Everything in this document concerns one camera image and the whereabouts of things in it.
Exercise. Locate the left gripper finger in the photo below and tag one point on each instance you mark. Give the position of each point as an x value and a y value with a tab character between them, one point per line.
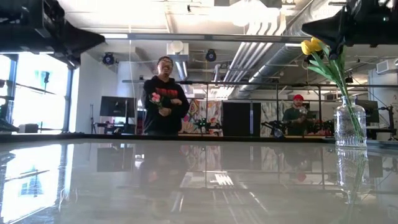
76	49
81	33

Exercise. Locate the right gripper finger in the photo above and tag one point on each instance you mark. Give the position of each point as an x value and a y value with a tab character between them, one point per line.
332	23
335	40

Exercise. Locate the yellow artificial tulip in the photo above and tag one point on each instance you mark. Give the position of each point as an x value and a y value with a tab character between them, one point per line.
307	47
316	43

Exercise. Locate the black background robot arm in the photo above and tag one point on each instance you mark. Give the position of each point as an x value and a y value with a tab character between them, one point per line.
273	127
208	125

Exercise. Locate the clear ribbed glass vase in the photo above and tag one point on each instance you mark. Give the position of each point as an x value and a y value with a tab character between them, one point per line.
342	124

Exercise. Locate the black round ceiling speaker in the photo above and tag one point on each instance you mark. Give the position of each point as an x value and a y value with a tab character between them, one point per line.
108	58
211	55

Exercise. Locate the black computer monitor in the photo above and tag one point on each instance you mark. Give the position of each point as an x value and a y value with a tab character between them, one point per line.
371	110
117	106

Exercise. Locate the person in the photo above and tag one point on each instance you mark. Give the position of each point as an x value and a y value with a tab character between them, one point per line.
164	118
292	116

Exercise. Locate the pink flower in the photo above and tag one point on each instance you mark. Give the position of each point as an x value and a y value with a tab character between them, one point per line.
155	97

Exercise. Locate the white leaf pattern curtain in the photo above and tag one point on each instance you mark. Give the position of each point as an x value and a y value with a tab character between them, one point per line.
270	112

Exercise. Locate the white ceiling unit box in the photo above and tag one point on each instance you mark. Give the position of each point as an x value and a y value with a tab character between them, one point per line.
177	51

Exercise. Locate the long ceiling light bar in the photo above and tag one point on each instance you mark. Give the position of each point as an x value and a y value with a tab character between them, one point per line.
186	37

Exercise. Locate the black backdrop panel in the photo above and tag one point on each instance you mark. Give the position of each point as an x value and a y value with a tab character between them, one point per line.
236	119

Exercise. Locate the colourful patchwork tapestry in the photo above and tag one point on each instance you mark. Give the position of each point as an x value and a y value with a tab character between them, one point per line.
205	109

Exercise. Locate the white wall air unit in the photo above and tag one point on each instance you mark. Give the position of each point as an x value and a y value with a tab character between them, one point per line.
385	67

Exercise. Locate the large silver air duct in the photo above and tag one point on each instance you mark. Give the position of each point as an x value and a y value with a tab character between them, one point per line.
280	56

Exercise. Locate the black tripod camera arm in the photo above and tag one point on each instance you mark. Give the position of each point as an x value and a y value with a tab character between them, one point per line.
390	121

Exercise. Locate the black metal rack frame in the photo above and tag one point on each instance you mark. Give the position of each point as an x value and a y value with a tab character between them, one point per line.
217	82

